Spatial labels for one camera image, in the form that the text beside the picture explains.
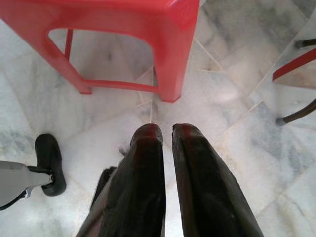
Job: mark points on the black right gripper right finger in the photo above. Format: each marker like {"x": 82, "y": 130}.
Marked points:
{"x": 205, "y": 197}

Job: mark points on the grey robot leg black foot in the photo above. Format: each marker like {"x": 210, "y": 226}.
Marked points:
{"x": 49, "y": 153}

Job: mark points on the marble pattern folding table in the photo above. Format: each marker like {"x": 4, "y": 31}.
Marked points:
{"x": 291, "y": 66}

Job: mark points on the red plastic stool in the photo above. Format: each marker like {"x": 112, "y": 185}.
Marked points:
{"x": 123, "y": 17}

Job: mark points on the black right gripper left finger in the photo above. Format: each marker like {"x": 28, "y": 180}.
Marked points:
{"x": 138, "y": 192}

